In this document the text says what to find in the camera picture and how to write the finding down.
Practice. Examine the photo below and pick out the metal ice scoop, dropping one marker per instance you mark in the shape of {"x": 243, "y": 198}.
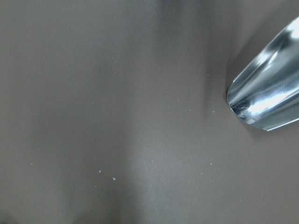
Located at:
{"x": 266, "y": 93}

